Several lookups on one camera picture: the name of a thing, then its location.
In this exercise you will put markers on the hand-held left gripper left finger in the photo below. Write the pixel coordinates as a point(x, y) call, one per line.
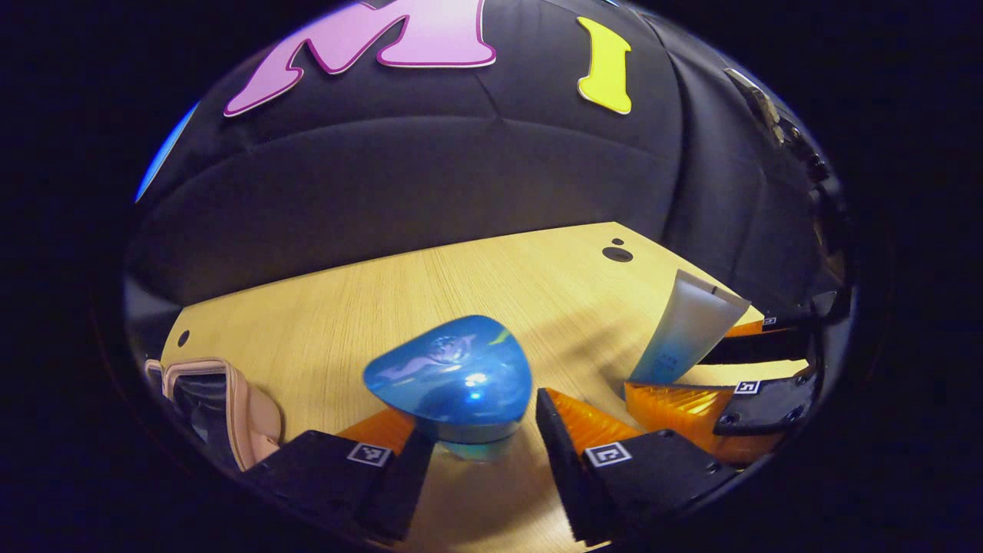
point(399, 491)

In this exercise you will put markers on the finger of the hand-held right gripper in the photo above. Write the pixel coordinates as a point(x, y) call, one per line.
point(683, 418)
point(760, 352)

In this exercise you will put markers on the white and blue tube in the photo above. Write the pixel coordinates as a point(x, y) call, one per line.
point(687, 330)

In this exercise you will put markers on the teal bottle with blue cap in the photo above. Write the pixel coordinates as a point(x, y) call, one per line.
point(453, 376)

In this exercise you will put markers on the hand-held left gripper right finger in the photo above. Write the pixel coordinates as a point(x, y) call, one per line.
point(564, 468)

